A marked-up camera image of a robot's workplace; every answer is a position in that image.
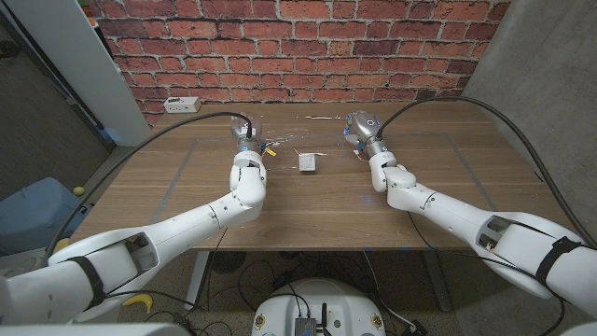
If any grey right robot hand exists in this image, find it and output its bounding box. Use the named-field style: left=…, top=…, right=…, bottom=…
left=343, top=110, right=386, bottom=149

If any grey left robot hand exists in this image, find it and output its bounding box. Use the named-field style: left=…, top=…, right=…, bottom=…
left=230, top=115, right=263, bottom=154

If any white left shoulder shell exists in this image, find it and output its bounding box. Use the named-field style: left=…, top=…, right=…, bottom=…
left=0, top=321, right=192, bottom=336

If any white right shoulder shell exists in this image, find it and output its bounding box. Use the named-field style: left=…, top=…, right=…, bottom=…
left=559, top=321, right=597, bottom=336

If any grey electronics box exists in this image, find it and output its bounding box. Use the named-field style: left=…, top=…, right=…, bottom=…
left=293, top=315, right=318, bottom=336

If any white power strip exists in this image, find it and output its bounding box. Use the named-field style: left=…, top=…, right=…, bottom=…
left=162, top=96, right=202, bottom=115

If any red brick print backdrop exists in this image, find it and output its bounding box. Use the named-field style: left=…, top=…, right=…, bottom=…
left=86, top=0, right=512, bottom=128

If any black round floor disc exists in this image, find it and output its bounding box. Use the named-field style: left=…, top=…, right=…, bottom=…
left=208, top=251, right=247, bottom=275

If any white table leg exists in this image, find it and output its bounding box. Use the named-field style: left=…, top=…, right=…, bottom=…
left=184, top=250, right=211, bottom=312

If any grey table leg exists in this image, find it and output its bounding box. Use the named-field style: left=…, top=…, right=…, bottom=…
left=422, top=249, right=452, bottom=313

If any white pillar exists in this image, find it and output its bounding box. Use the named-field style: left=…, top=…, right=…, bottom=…
left=4, top=0, right=151, bottom=148

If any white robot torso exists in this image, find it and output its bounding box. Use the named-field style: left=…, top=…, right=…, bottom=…
left=250, top=278, right=387, bottom=336

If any yellow toy banana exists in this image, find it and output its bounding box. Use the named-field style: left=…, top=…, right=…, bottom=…
left=121, top=293, right=154, bottom=315

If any black floor plug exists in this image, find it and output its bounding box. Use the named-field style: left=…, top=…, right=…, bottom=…
left=404, top=319, right=428, bottom=336

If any blue plastic bin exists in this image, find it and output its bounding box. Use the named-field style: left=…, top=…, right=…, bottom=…
left=0, top=176, right=92, bottom=257

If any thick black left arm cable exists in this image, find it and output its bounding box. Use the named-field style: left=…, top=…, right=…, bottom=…
left=44, top=110, right=254, bottom=267

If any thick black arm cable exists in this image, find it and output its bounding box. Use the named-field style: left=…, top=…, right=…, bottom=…
left=44, top=110, right=254, bottom=267
left=375, top=95, right=597, bottom=251

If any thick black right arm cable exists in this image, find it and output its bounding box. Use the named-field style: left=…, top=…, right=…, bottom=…
left=375, top=95, right=597, bottom=251

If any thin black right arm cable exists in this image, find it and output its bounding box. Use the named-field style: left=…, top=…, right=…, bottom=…
left=407, top=212, right=437, bottom=251

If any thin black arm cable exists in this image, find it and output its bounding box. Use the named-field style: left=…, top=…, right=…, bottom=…
left=407, top=212, right=437, bottom=251
left=204, top=227, right=229, bottom=300

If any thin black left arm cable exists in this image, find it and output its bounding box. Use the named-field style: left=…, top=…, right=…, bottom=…
left=204, top=227, right=229, bottom=300

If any black floor cable tangle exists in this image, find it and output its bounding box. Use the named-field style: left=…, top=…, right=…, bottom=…
left=204, top=251, right=421, bottom=328

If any white floor cable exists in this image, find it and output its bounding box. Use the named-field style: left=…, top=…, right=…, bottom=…
left=362, top=251, right=416, bottom=328

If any grey perforated wall panel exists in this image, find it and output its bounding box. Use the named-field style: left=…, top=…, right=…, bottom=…
left=0, top=8, right=117, bottom=202

